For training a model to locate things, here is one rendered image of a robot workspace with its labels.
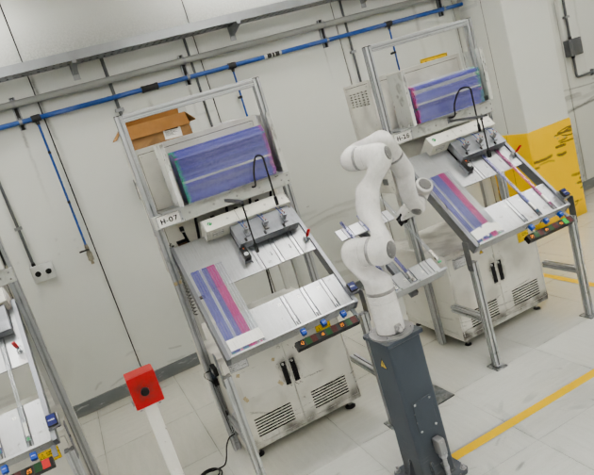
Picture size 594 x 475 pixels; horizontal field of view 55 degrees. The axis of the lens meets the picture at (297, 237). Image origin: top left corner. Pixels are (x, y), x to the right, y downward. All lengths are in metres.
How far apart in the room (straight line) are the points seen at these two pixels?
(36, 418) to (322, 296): 1.37
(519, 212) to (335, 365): 1.34
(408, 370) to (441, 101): 1.78
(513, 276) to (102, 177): 2.90
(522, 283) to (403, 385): 1.65
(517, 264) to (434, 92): 1.19
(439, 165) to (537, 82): 2.18
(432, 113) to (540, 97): 2.12
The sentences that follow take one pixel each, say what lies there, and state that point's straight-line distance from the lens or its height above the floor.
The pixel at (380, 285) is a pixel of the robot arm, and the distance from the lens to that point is 2.34.
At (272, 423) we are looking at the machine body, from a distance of 3.21.
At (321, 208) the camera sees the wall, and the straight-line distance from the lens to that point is 4.87.
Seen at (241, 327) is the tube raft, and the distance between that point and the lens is 2.73.
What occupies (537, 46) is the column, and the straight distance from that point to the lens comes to 5.60.
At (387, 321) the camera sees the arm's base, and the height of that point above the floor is 0.77.
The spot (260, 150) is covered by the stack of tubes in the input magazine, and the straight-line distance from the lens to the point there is 3.06.
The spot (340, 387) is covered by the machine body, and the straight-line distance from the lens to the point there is 3.30.
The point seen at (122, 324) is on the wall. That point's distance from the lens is 4.55.
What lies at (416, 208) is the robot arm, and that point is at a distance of 2.67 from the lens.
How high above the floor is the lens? 1.71
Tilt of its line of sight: 13 degrees down
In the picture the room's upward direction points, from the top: 17 degrees counter-clockwise
